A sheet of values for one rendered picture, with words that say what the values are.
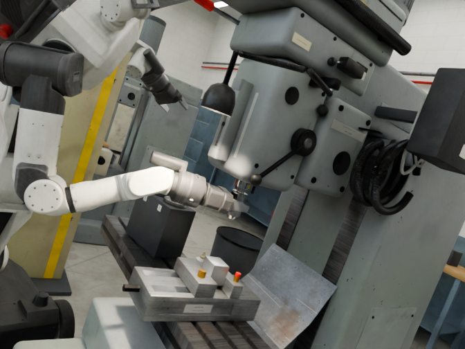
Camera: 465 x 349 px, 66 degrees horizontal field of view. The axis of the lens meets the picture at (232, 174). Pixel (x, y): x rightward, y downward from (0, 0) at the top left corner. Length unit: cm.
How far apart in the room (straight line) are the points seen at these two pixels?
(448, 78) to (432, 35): 522
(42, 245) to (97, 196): 190
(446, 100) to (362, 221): 43
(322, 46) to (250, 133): 27
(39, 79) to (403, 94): 100
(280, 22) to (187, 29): 996
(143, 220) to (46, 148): 58
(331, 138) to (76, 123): 189
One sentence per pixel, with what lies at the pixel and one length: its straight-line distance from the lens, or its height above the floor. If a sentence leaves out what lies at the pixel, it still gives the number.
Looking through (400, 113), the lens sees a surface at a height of 162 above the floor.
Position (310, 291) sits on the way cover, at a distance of 123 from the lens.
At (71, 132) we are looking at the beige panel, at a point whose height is 108.
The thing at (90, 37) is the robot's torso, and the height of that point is 152.
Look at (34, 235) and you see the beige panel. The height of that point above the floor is 34.
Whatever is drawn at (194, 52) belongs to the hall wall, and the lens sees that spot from 1090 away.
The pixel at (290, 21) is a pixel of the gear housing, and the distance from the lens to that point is 87.
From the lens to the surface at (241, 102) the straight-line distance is 91.
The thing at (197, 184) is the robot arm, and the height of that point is 126.
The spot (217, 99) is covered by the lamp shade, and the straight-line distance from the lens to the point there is 76.
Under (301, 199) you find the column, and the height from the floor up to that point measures 128.
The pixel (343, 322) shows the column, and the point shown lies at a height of 99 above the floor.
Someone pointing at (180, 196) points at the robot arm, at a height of 122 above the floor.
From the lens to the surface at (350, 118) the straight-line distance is 104.
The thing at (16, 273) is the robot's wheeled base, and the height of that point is 57.
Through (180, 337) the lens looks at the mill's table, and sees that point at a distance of 97.
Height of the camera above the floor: 141
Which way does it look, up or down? 6 degrees down
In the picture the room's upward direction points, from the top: 20 degrees clockwise
